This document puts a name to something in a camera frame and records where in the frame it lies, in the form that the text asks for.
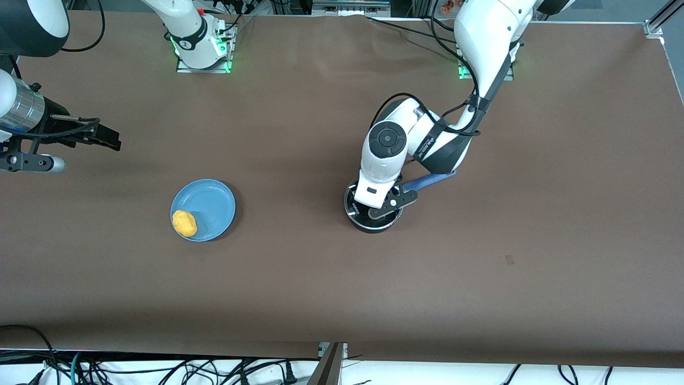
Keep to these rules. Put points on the brown table cover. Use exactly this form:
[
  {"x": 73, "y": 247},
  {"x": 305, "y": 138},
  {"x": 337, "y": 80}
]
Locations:
[{"x": 320, "y": 294}]

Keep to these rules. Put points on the glass lid with blue knob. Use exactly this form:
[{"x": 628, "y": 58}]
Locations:
[{"x": 352, "y": 207}]

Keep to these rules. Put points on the black power plug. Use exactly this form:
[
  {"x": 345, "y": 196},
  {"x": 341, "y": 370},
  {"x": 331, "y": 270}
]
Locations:
[{"x": 289, "y": 372}]

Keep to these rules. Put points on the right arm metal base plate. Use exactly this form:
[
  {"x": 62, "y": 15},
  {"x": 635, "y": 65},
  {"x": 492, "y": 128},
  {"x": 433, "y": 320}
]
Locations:
[{"x": 222, "y": 67}]

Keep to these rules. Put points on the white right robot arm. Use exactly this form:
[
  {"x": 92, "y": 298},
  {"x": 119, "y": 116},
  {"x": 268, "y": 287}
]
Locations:
[{"x": 187, "y": 27}]

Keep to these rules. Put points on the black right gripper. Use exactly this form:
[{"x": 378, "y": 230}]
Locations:
[{"x": 55, "y": 123}]

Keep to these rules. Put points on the grey background device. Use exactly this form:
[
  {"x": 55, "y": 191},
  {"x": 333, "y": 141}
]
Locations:
[{"x": 350, "y": 6}]

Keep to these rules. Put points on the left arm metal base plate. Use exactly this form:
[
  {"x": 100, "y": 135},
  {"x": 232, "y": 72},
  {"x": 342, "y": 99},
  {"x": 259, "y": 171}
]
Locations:
[{"x": 508, "y": 76}]

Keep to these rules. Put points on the aluminium frame corner profile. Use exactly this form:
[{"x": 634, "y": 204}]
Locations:
[{"x": 653, "y": 28}]

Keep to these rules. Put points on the aluminium frame post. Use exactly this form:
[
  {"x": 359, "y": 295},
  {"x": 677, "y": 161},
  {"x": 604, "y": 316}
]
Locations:
[{"x": 330, "y": 369}]

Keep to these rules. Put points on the yellow potato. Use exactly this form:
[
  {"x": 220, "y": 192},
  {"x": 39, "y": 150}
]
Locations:
[{"x": 184, "y": 223}]

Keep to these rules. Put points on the blue round plate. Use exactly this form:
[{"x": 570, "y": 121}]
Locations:
[{"x": 211, "y": 206}]

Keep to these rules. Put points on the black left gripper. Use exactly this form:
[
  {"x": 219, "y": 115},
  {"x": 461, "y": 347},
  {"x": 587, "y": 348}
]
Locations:
[{"x": 352, "y": 190}]

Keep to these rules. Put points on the orange small background object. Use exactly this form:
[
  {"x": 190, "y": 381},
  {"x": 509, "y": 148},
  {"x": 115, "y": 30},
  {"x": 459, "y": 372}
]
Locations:
[{"x": 448, "y": 5}]

